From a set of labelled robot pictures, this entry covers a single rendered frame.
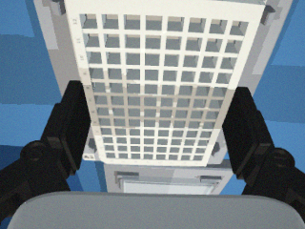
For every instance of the blue open-top bin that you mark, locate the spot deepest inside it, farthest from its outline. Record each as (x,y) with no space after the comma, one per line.
(8,154)

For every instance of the blue bench mat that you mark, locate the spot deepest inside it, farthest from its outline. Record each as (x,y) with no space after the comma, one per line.
(29,90)

